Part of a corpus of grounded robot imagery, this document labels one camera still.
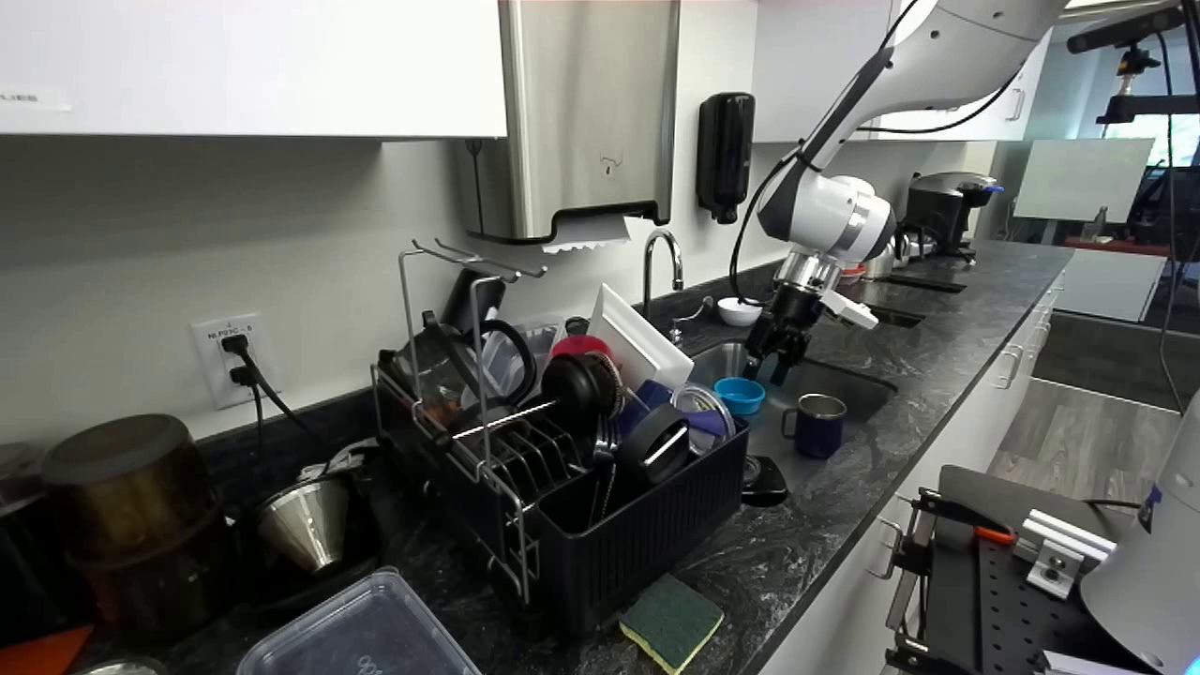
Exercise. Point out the aluminium extrusion bar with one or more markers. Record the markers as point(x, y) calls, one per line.
point(1070, 532)

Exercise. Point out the black soap dispenser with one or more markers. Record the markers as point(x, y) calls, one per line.
point(725, 156)

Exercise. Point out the green yellow sponge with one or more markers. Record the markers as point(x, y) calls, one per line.
point(673, 619)

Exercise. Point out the clear plastic cup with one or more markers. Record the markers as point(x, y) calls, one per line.
point(707, 417)

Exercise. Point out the stainless steel sink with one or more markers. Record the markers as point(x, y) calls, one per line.
point(865, 392)

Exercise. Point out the grey flat panel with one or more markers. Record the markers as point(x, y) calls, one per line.
point(1082, 184)

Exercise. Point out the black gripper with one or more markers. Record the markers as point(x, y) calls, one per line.
point(799, 309)

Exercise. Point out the black round pan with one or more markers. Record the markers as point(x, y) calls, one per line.
point(588, 392)

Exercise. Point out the red white container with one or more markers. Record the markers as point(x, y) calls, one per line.
point(852, 284)

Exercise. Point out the clear plastic container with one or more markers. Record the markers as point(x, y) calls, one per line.
point(362, 633)

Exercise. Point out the black rimmed glass lid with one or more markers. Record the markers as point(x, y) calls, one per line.
point(484, 363)

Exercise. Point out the red round lid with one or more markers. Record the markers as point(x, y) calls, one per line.
point(578, 339)

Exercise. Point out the white wall cabinet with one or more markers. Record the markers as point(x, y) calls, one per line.
point(250, 62)

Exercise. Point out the black mug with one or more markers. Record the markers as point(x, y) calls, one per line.
point(658, 449)

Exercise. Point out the white rectangular tray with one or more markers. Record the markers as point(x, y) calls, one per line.
point(640, 339)

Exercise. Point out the orange board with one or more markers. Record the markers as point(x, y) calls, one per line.
point(40, 651)

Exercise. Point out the small white bowl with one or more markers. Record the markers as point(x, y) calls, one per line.
point(738, 313)

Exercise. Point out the white wall outlet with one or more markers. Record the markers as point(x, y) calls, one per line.
point(208, 376)

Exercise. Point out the dark bronze pot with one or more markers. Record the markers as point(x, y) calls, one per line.
point(124, 491)

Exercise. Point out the black dish rack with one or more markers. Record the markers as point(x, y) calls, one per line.
point(649, 537)

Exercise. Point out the black camera stand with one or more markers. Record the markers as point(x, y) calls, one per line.
point(1127, 33)

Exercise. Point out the black counter mat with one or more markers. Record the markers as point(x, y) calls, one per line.
point(923, 288)

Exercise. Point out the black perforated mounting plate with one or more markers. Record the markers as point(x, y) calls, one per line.
point(1000, 619)

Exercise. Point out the white base cabinet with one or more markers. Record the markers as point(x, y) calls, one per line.
point(849, 602)

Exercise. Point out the steel faucet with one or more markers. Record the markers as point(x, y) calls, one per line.
point(647, 277)

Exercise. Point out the black coffee machine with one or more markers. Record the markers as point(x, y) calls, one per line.
point(950, 214)

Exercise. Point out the steel paper towel dispenser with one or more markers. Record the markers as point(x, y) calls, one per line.
point(588, 116)

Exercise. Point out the aluminium corner bracket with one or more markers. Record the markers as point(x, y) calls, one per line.
point(1052, 573)

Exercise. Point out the dark blue thermo cup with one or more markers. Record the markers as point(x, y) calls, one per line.
point(818, 432)

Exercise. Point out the black plastic tray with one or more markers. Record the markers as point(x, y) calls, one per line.
point(765, 484)

